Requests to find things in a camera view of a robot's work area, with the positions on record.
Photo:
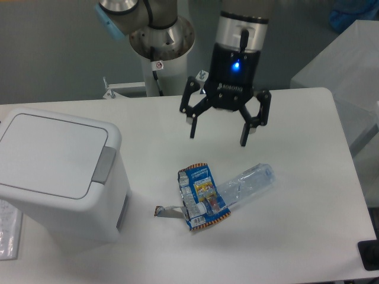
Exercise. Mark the blue snack wrapper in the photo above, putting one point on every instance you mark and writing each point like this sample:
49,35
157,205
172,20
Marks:
202,205

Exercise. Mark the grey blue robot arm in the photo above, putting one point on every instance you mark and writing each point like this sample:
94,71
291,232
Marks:
162,39

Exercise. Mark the crushed clear plastic bottle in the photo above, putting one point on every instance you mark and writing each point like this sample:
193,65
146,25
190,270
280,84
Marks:
251,182

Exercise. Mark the black device at table edge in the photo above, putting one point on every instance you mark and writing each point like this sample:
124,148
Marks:
368,250

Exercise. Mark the white push-lid trash can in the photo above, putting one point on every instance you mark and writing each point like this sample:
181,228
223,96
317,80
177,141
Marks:
65,172

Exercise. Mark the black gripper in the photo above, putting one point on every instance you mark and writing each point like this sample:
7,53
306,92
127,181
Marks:
234,80

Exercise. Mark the blue plastic bag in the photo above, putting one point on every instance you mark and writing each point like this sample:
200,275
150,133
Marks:
345,13

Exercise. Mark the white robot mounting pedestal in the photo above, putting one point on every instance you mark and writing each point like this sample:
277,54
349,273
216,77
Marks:
160,78

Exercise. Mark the white covered side table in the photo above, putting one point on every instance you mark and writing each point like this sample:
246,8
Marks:
348,67

